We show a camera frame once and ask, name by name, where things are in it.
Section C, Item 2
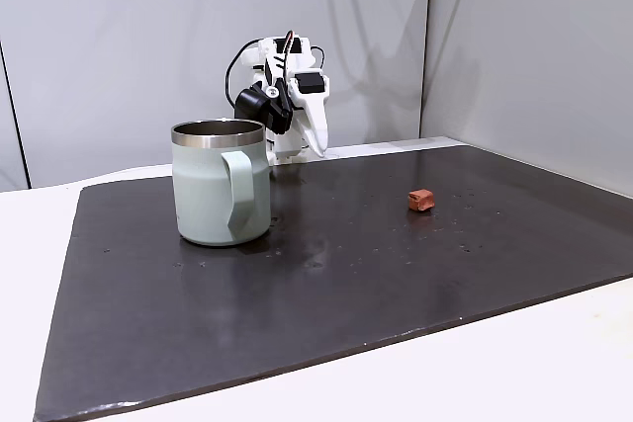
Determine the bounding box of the black cable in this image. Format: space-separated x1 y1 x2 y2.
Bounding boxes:
225 39 262 110

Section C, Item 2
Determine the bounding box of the black camera box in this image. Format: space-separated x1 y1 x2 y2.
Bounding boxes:
233 79 294 135

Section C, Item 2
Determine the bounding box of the pale green steel mug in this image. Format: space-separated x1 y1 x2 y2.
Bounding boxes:
170 119 273 249

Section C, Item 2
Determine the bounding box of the red-brown cube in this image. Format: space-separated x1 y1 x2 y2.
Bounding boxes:
407 188 438 214

